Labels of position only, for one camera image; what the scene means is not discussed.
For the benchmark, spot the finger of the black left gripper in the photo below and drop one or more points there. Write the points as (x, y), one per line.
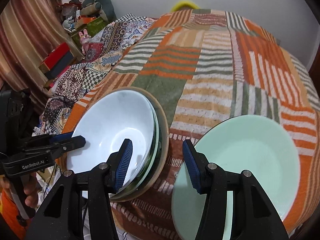
(72, 141)

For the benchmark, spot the striped brown curtain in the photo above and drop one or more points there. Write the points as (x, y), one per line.
(30, 30)

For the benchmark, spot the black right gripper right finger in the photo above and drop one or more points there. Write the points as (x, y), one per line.
(213, 181)

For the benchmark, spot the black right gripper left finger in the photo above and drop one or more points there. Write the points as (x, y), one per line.
(104, 179)

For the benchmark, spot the left hand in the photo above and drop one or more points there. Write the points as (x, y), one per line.
(30, 189)

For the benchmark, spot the colourful patterned quilt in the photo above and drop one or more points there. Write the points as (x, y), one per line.
(104, 50)

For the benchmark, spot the mint green plate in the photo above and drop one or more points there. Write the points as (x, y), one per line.
(264, 167)

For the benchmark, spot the white bowl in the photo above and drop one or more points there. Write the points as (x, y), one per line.
(120, 115)

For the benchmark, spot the green cardboard box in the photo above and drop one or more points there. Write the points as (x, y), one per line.
(92, 28)

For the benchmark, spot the red flat box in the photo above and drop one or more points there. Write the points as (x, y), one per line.
(54, 57)

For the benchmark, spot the mint green bowl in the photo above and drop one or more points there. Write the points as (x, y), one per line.
(133, 186)

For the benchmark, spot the pink rabbit figurine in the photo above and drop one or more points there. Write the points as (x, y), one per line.
(84, 40)

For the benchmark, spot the orange striped patchwork blanket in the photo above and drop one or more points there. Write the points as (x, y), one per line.
(204, 67)

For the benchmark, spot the grey green plush toy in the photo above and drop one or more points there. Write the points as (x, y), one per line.
(102, 8)

